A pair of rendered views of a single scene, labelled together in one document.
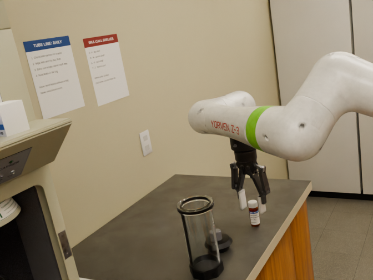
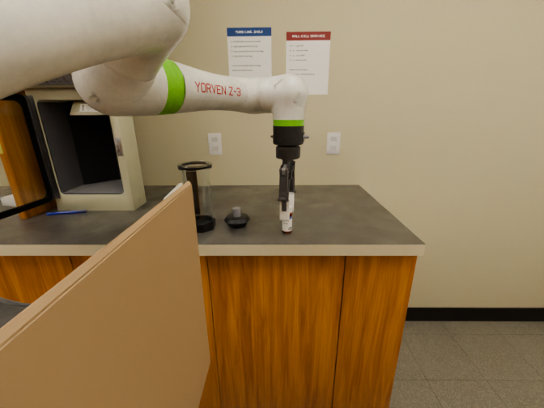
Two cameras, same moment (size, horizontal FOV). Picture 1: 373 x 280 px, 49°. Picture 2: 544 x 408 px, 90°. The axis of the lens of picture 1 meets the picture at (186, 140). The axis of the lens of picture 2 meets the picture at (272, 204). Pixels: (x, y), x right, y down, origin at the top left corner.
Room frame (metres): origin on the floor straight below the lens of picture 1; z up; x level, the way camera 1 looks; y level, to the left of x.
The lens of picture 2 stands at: (0.83, -0.87, 1.33)
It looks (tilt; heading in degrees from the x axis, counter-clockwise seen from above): 19 degrees down; 58
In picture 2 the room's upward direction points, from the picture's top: straight up
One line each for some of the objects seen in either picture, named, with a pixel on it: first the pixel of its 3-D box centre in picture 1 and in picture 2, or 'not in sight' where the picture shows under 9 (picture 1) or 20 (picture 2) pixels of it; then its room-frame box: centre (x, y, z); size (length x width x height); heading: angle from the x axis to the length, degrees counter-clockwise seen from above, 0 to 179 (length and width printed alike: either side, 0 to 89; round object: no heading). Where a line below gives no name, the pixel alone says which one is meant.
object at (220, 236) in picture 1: (218, 239); (236, 216); (1.21, -0.05, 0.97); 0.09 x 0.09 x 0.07
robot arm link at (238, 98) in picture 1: (237, 112); (286, 99); (1.32, -0.18, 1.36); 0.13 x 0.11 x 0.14; 114
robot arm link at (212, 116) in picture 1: (226, 120); (225, 93); (1.16, -0.12, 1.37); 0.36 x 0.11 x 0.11; 24
